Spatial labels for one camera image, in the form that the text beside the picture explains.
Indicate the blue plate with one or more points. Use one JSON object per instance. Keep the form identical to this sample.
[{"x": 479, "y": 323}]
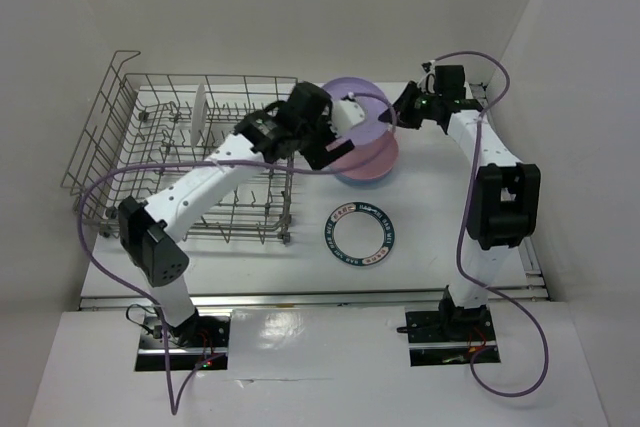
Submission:
[{"x": 363, "y": 183}]

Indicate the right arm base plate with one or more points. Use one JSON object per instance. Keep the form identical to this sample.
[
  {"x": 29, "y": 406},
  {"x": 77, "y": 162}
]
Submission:
[{"x": 430, "y": 345}]

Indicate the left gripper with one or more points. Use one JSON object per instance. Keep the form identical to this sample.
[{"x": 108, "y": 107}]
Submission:
[{"x": 321, "y": 155}]

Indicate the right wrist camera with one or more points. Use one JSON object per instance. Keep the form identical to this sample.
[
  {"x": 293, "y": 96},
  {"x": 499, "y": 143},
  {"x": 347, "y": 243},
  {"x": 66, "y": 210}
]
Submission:
[{"x": 430, "y": 82}]

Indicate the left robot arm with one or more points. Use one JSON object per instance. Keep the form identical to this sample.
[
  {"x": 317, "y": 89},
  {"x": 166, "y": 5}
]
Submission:
[{"x": 151, "y": 230}]

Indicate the pink plate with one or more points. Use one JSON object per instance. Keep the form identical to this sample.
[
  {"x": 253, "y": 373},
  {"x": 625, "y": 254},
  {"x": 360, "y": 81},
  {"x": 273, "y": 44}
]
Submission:
[{"x": 368, "y": 161}]

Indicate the grey wire dish rack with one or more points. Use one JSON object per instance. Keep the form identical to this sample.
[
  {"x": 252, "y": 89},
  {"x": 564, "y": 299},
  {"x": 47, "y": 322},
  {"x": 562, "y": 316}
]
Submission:
[{"x": 143, "y": 117}]

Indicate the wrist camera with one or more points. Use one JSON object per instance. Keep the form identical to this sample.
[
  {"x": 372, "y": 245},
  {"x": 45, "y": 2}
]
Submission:
[
  {"x": 430, "y": 82},
  {"x": 348, "y": 119}
]

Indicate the aluminium rail frame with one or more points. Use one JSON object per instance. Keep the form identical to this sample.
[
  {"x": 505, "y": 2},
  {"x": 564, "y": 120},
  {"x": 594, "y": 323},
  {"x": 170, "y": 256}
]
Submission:
[{"x": 424, "y": 199}]

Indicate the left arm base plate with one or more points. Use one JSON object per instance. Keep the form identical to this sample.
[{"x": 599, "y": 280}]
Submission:
[{"x": 209, "y": 346}]

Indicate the white plate green rim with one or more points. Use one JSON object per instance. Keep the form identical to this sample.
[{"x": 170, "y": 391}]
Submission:
[{"x": 359, "y": 234}]

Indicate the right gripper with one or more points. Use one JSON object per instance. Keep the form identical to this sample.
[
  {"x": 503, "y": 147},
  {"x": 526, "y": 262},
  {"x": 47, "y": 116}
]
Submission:
[{"x": 401, "y": 106}]

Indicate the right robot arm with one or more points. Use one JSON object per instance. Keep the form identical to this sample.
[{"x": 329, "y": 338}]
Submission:
[{"x": 500, "y": 209}]

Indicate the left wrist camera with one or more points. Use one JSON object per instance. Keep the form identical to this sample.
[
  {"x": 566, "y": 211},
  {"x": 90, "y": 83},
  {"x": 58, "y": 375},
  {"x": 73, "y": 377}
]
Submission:
[{"x": 348, "y": 119}]

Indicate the purple plate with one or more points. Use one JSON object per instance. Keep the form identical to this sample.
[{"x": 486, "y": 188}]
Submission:
[{"x": 374, "y": 105}]

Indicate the pale lilac plate rear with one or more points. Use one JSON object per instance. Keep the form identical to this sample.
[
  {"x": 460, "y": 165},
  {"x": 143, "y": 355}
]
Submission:
[{"x": 198, "y": 116}]

